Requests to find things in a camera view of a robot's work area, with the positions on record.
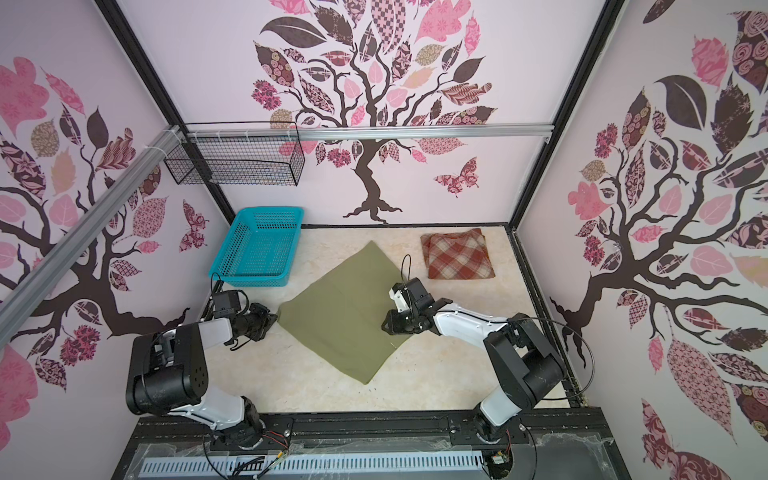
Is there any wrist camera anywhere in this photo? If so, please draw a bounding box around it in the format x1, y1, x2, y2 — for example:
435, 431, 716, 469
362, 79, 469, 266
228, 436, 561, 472
389, 278, 434, 312
211, 290, 248, 319

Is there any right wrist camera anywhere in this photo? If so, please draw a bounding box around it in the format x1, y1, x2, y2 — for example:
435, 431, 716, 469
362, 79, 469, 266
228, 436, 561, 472
389, 278, 434, 312

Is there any aluminium rail back wall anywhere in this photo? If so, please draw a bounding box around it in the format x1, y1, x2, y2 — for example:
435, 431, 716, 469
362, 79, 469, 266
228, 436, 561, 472
186, 122, 554, 141

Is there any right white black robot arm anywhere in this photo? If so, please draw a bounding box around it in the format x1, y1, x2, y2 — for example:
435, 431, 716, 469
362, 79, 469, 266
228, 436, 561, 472
382, 290, 566, 443

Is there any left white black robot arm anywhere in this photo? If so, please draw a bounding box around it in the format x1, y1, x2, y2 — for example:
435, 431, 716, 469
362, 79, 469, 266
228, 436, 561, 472
125, 303, 278, 450

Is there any red plaid skirt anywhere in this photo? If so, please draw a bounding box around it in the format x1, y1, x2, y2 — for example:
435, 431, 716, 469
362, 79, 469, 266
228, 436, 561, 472
420, 228, 495, 280

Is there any black wire basket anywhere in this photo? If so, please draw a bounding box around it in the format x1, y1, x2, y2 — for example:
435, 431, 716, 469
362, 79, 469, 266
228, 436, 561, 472
164, 120, 305, 187

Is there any teal plastic basket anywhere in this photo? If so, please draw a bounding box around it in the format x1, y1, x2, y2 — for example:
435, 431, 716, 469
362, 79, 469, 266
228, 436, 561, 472
208, 206, 304, 288

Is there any aluminium rail left wall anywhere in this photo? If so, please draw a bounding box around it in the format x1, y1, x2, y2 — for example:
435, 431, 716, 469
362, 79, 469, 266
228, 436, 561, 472
1, 125, 183, 345

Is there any olive and white skirt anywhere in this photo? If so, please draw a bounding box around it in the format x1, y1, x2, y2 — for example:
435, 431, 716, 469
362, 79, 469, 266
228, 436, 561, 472
278, 241, 408, 384

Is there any aluminium rail wall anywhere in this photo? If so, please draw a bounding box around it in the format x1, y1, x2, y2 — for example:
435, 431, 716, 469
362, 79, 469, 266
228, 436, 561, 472
1, 125, 183, 345
186, 122, 554, 141

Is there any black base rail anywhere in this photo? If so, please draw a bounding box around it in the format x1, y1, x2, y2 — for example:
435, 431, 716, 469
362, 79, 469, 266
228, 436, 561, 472
112, 408, 630, 479

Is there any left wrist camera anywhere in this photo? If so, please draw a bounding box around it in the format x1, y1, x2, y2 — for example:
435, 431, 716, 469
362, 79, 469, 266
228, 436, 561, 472
211, 290, 248, 319

